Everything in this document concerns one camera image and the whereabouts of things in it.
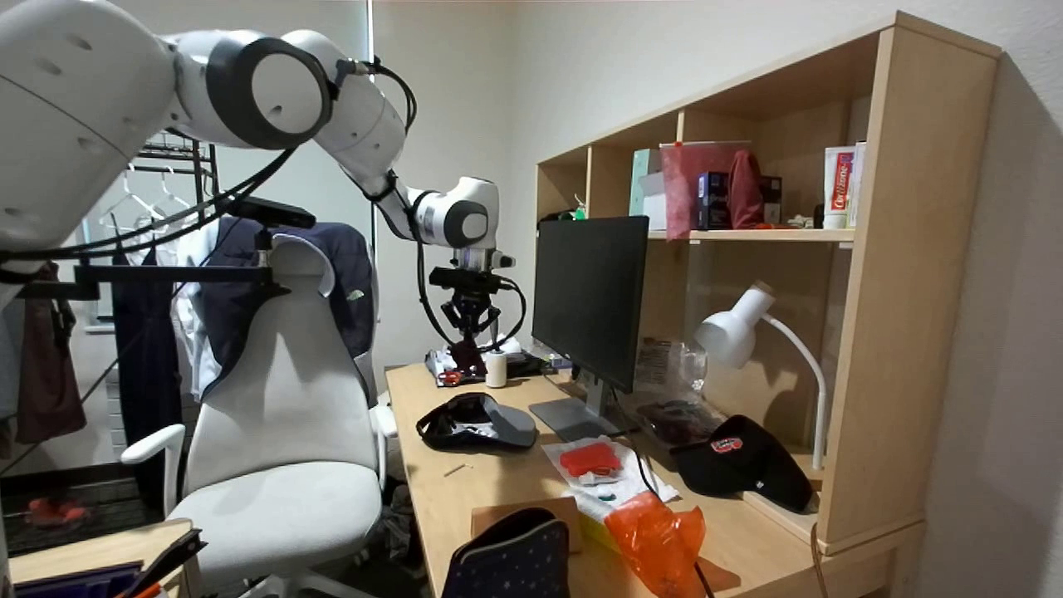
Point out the white desk lamp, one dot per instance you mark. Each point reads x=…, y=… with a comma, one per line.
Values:
x=733, y=328

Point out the black and grey cap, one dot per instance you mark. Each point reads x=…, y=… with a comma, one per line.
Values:
x=513, y=425

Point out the red bag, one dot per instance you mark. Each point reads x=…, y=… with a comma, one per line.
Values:
x=677, y=185

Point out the dark flat tablet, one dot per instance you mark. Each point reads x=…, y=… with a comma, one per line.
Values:
x=570, y=418

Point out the wooden desk shelf unit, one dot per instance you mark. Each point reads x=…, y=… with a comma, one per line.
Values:
x=908, y=275

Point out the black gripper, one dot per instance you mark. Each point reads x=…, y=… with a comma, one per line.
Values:
x=470, y=304

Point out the white small bottle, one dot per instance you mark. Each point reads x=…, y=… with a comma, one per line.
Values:
x=497, y=365

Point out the white office chair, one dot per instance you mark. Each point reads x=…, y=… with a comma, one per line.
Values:
x=276, y=444

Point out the black clothes rack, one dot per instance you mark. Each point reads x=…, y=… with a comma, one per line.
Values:
x=142, y=275

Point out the dark red garment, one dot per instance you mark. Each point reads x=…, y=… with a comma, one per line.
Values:
x=47, y=365

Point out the black computer monitor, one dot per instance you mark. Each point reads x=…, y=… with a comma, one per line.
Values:
x=599, y=300

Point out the white and red box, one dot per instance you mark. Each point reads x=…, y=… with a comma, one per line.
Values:
x=840, y=186

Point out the black cap with red logo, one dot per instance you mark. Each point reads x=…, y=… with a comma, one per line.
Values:
x=743, y=465

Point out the black figure on shelf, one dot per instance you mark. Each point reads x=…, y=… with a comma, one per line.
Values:
x=712, y=201

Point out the dark blue jacket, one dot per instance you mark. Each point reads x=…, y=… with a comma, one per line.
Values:
x=351, y=285

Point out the orange plastic bag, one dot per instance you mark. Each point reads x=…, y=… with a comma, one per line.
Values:
x=653, y=548

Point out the navy dotted pouch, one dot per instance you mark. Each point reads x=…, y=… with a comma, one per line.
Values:
x=510, y=558

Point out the yellow paper sheet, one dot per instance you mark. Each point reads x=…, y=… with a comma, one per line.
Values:
x=599, y=529

